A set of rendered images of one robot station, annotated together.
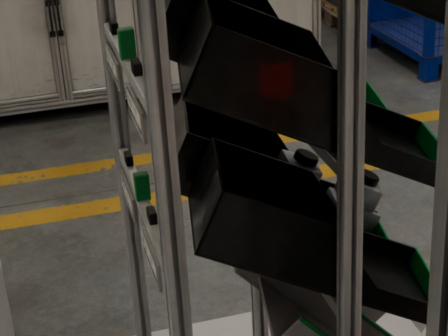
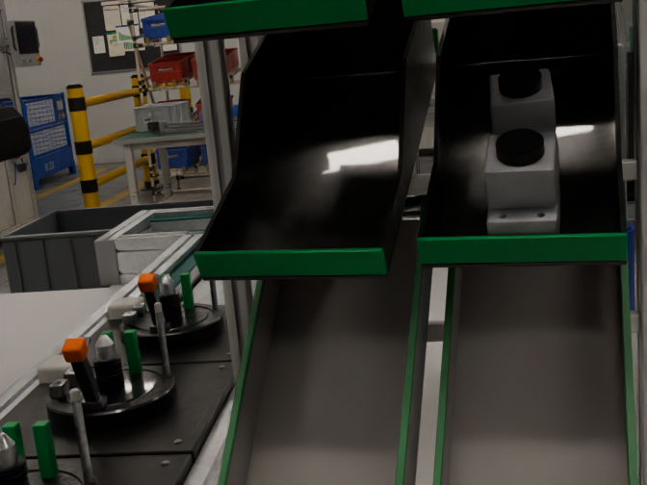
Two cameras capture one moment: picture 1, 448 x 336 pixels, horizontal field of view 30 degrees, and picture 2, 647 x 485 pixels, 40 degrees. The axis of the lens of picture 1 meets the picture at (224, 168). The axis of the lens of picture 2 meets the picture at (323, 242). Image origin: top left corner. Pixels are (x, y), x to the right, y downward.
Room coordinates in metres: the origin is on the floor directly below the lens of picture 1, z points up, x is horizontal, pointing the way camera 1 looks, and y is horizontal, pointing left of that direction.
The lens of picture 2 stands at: (1.01, -0.75, 1.34)
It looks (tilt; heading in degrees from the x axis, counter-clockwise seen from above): 13 degrees down; 111
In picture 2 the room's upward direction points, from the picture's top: 5 degrees counter-clockwise
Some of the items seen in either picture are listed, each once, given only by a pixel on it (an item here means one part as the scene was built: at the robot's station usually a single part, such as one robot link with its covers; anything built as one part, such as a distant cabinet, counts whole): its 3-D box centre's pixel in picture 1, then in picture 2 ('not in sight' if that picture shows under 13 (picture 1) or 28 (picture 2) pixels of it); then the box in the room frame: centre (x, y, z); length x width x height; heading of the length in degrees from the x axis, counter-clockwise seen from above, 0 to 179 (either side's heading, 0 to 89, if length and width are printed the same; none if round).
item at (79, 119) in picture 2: not in sight; (144, 132); (-3.78, 7.13, 0.58); 3.40 x 0.20 x 1.15; 103
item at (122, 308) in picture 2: not in sight; (168, 302); (0.39, 0.27, 1.01); 0.24 x 0.24 x 0.13; 14
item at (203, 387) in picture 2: not in sight; (108, 368); (0.45, 0.03, 1.01); 0.24 x 0.24 x 0.13; 14
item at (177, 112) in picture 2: not in sight; (163, 116); (-2.21, 4.80, 0.90); 0.40 x 0.30 x 0.17; 105
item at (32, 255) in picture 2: not in sight; (124, 251); (-0.58, 1.65, 0.73); 0.62 x 0.42 x 0.23; 14
